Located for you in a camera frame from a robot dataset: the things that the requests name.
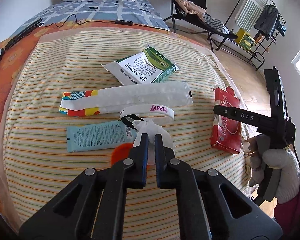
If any red cigarette box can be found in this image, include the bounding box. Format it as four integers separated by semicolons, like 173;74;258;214
210;86;243;155

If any black drying rack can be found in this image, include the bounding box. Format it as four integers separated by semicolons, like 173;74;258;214
216;0;288;71

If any person's right forearm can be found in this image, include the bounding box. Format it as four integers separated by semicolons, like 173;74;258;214
274;177;300;240

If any white rubber wristband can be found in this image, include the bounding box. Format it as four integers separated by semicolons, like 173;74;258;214
119;103;175;125

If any teal hanging garment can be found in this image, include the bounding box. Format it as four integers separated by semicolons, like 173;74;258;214
277;17;287;34

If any orange plastic cap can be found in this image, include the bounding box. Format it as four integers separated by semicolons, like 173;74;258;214
111;142;150;168

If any black rubber wristband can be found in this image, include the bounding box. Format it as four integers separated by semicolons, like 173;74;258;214
120;114;143;132

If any person's right hand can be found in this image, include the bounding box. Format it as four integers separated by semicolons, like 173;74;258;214
242;137;300;205

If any striped yellow cloth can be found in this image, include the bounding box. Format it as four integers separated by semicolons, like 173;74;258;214
0;27;253;230

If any yellow plastic crate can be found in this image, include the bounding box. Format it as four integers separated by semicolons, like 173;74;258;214
234;29;256;49

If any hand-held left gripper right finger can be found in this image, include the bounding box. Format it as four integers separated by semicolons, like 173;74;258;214
154;134;283;240

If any blue plaid bedsheet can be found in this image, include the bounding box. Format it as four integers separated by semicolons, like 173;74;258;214
22;0;170;32

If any green striped towel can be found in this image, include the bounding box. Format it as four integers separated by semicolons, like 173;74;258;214
234;0;270;30

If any thin black cable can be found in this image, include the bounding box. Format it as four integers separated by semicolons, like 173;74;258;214
41;14;117;28

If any light blue tube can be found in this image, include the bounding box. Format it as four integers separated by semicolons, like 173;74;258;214
66;120;138;153

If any peach garment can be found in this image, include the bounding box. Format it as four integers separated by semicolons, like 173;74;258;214
174;0;207;22

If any green and white milk pouch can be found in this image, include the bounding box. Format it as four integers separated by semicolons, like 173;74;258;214
101;45;181;86

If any clear plastic bag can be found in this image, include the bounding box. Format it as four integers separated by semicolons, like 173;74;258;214
133;119;176;167

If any dark hanging jacket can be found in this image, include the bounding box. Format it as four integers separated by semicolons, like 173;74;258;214
254;4;280;39

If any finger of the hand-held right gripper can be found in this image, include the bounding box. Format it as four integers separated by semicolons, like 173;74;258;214
213;104;274;133

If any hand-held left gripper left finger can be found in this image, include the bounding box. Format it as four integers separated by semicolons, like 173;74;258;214
19;133;150;240

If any long clear plastic wrapper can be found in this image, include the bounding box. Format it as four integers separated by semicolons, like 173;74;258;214
59;82;193;117

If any grey striped garment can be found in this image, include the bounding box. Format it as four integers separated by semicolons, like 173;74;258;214
202;14;230;35

